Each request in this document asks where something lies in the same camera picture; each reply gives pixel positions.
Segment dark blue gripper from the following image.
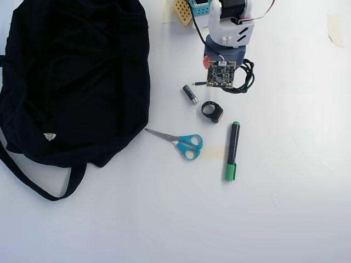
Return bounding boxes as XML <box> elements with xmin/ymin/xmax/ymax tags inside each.
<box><xmin>202</xmin><ymin>35</ymin><xmax>247</xmax><ymax>70</ymax></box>

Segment black usb cable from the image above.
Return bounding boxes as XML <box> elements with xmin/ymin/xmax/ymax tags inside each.
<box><xmin>191</xmin><ymin>58</ymin><xmax>256</xmax><ymax>95</ymax></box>

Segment black fabric bag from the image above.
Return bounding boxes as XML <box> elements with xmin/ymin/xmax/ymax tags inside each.
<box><xmin>0</xmin><ymin>0</ymin><xmax>152</xmax><ymax>202</ymax></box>

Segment black cylindrical battery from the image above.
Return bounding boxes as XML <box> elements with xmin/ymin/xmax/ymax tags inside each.
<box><xmin>181</xmin><ymin>84</ymin><xmax>199</xmax><ymax>106</ymax></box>

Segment masking tape strip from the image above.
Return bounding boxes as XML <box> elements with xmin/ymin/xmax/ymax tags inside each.
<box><xmin>201</xmin><ymin>145</ymin><xmax>227</xmax><ymax>161</ymax></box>
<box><xmin>161</xmin><ymin>0</ymin><xmax>177</xmax><ymax>24</ymax></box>
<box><xmin>326</xmin><ymin>14</ymin><xmax>344</xmax><ymax>48</ymax></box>

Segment green and black marker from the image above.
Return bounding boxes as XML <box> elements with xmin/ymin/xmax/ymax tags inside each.
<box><xmin>224</xmin><ymin>121</ymin><xmax>242</xmax><ymax>182</ymax></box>

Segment bare camera circuit board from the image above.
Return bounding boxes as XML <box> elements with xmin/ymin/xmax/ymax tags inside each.
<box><xmin>206</xmin><ymin>60</ymin><xmax>237</xmax><ymax>89</ymax></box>

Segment thin black camera cable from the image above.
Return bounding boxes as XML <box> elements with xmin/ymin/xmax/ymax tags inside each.
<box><xmin>188</xmin><ymin>2</ymin><xmax>220</xmax><ymax>60</ymax></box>

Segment black ring strap light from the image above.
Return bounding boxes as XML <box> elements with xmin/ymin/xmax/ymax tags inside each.
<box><xmin>201</xmin><ymin>100</ymin><xmax>224</xmax><ymax>124</ymax></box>

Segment blue handled scissors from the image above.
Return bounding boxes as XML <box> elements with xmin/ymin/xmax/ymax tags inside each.
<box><xmin>144</xmin><ymin>128</ymin><xmax>204</xmax><ymax>162</ymax></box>

